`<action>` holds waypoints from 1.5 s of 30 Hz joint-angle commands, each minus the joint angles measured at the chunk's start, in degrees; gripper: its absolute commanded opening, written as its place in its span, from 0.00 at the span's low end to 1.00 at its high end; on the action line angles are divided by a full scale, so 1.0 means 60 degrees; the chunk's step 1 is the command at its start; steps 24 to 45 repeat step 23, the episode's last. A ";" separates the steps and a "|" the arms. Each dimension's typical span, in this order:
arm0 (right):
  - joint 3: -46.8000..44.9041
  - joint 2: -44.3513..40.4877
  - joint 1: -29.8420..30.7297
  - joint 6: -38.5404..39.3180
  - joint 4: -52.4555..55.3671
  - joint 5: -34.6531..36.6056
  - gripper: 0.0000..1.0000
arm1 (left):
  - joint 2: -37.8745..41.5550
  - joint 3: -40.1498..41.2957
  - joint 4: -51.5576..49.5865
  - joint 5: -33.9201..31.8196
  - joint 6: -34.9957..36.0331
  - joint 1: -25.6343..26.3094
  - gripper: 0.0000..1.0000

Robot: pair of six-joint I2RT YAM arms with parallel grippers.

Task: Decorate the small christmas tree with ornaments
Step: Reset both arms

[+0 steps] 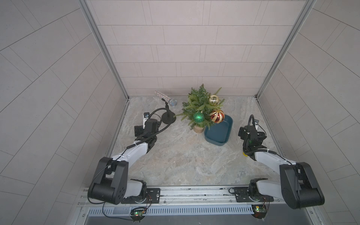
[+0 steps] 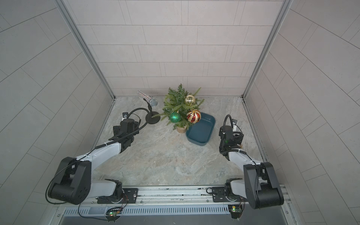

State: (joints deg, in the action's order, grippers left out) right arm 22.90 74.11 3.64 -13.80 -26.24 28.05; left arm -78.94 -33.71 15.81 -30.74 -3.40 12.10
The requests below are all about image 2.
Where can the small green christmas tree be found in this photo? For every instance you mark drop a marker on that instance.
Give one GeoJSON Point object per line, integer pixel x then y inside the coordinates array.
{"type": "Point", "coordinates": [175, 101]}

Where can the left circuit board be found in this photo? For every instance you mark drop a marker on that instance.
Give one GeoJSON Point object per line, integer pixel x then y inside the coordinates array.
{"type": "Point", "coordinates": [113, 213]}

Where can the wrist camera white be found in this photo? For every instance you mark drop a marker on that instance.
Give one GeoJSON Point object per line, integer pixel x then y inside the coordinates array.
{"type": "Point", "coordinates": [125, 115]}
{"type": "Point", "coordinates": [234, 123]}

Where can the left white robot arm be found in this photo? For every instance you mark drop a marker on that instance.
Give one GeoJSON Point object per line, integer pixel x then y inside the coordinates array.
{"type": "Point", "coordinates": [72, 182]}

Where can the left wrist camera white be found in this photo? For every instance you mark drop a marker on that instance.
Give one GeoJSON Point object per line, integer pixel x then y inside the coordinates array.
{"type": "Point", "coordinates": [125, 115]}

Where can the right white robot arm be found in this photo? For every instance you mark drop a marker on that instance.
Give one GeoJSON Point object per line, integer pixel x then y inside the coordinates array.
{"type": "Point", "coordinates": [250, 171]}

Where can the red gold striped ornament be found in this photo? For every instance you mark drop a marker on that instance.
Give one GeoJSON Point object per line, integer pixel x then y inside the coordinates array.
{"type": "Point", "coordinates": [194, 116]}

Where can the black microphone stand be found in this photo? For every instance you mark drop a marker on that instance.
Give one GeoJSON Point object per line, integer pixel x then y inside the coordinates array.
{"type": "Point", "coordinates": [152, 117]}

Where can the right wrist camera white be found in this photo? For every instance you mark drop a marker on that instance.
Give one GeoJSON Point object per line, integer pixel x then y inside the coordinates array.
{"type": "Point", "coordinates": [234, 123]}

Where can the gold ball ornament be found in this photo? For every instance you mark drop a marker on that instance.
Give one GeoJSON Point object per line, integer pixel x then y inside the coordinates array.
{"type": "Point", "coordinates": [190, 100]}

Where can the circuit board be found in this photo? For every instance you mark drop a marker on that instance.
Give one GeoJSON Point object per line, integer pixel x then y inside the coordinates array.
{"type": "Point", "coordinates": [236, 211]}
{"type": "Point", "coordinates": [113, 213]}

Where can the right circuit board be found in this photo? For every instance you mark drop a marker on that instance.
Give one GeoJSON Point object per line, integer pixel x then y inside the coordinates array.
{"type": "Point", "coordinates": [236, 211]}

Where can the silver glitter microphone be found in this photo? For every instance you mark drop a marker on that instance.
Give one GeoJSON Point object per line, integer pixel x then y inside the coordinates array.
{"type": "Point", "coordinates": [147, 98]}

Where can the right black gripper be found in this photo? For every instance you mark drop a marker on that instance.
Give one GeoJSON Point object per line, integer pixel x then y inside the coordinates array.
{"type": "Point", "coordinates": [225, 147]}

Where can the metal base rail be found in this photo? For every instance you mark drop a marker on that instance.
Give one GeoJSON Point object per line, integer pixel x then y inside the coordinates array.
{"type": "Point", "coordinates": [167, 194]}

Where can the green glitter ball ornament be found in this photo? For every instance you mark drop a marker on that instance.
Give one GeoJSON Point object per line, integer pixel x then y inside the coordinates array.
{"type": "Point", "coordinates": [175, 117]}

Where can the teal plastic tray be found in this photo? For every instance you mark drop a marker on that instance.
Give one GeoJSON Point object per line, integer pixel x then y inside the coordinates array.
{"type": "Point", "coordinates": [201, 132]}

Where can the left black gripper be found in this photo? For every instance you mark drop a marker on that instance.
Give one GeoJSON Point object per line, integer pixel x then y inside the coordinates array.
{"type": "Point", "coordinates": [136, 130]}

